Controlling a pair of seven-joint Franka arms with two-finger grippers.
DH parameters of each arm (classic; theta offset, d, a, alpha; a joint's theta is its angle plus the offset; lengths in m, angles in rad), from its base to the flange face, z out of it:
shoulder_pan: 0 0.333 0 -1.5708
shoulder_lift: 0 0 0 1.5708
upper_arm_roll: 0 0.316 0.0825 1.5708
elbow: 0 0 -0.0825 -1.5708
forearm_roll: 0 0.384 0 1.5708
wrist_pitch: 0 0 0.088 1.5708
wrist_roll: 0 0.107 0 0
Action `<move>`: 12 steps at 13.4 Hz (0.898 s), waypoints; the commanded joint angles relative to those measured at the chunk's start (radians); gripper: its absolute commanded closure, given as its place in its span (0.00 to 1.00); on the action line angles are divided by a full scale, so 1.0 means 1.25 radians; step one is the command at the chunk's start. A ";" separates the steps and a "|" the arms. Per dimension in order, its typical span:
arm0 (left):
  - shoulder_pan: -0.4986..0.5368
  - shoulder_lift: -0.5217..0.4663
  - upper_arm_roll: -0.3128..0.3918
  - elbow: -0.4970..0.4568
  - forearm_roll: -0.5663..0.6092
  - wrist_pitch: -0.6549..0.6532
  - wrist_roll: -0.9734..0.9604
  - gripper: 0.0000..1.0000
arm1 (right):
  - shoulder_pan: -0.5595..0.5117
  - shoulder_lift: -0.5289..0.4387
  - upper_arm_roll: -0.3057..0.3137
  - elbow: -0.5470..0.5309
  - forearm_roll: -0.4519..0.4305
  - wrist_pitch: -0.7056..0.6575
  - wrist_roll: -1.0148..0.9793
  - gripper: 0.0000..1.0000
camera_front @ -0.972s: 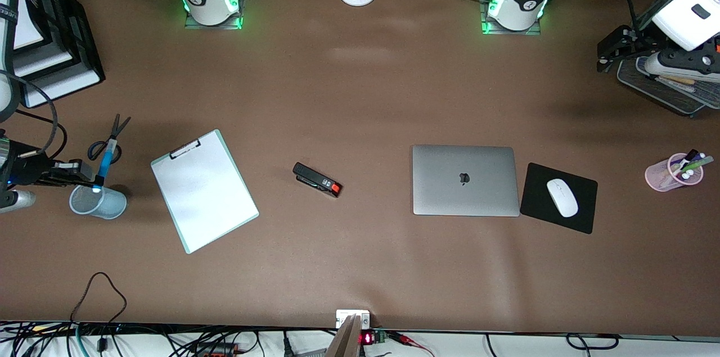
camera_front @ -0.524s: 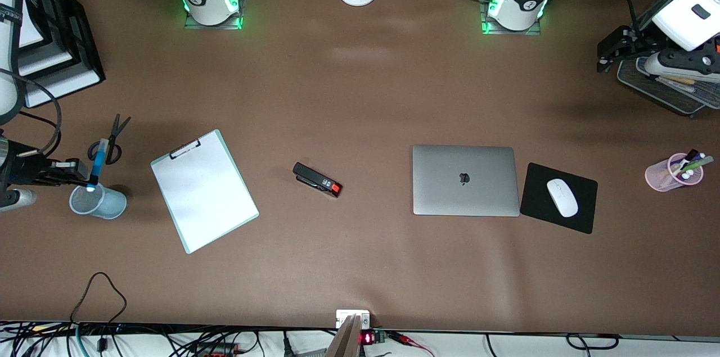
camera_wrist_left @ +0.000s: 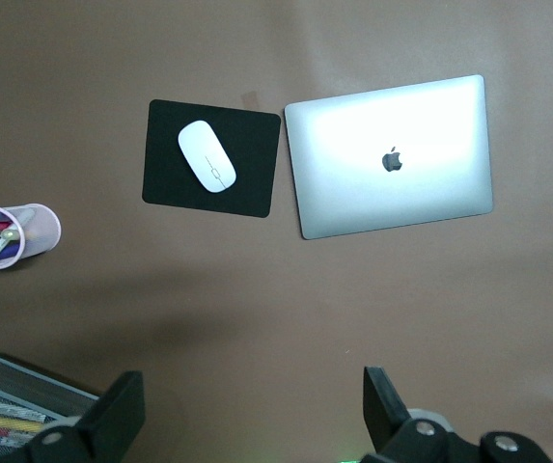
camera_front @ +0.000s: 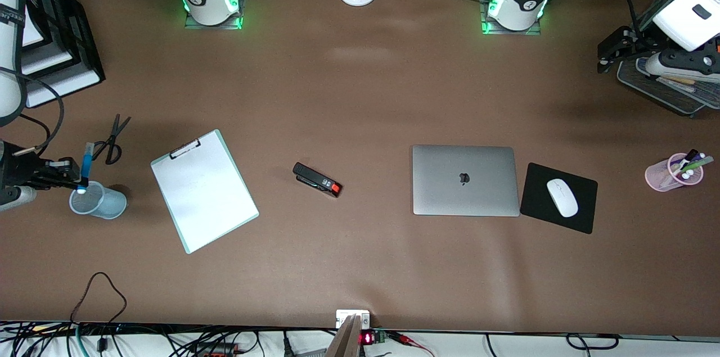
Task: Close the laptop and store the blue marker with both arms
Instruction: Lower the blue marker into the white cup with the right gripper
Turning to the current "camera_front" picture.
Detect blue marker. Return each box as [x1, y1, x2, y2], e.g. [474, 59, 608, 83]
[78, 142, 95, 195]

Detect silver laptop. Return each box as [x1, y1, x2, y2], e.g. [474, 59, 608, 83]
[412, 145, 520, 217]

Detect black capped marker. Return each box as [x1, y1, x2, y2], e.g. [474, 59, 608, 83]
[675, 149, 700, 171]

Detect green marker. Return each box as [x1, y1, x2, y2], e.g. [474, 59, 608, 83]
[682, 156, 715, 173]

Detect blue mesh pen cup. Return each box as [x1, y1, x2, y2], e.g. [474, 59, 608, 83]
[69, 180, 128, 220]

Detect coloured pencil pack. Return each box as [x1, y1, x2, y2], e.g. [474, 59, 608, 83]
[655, 77, 699, 94]

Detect black scissors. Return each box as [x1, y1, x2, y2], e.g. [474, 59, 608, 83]
[92, 114, 132, 165]

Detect black mesh desk organizer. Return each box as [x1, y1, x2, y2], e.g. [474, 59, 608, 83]
[617, 59, 720, 117]

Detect black stacked document tray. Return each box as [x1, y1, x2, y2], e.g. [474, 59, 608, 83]
[21, 0, 106, 109]

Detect light green clipboard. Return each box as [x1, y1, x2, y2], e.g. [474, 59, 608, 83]
[150, 129, 260, 255]

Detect pink mesh pen cup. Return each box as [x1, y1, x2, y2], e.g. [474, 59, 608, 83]
[645, 153, 705, 193]

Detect white paper stack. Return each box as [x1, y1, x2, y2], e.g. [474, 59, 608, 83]
[21, 6, 47, 47]

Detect white computer mouse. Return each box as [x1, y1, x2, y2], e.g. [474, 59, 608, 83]
[547, 178, 579, 218]

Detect white clipped paper sheet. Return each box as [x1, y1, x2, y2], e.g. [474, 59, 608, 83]
[152, 133, 257, 252]

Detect black mouse pad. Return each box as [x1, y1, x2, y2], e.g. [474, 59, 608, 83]
[520, 162, 598, 234]

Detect black stapler with red tip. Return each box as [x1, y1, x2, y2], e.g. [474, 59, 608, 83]
[292, 162, 343, 198]

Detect small white box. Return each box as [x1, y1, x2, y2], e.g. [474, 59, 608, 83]
[336, 310, 371, 329]

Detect wooden stand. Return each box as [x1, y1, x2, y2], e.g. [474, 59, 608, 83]
[325, 314, 363, 357]

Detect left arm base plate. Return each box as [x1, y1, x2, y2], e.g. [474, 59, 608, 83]
[481, 0, 542, 36]

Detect thin black looped cable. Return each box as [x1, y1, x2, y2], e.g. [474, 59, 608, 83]
[70, 272, 128, 328]

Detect black cable tangle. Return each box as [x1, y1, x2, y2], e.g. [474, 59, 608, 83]
[0, 320, 282, 357]

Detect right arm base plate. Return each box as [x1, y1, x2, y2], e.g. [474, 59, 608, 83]
[184, 0, 244, 30]

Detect red cable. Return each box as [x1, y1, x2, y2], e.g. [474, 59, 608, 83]
[388, 332, 435, 357]

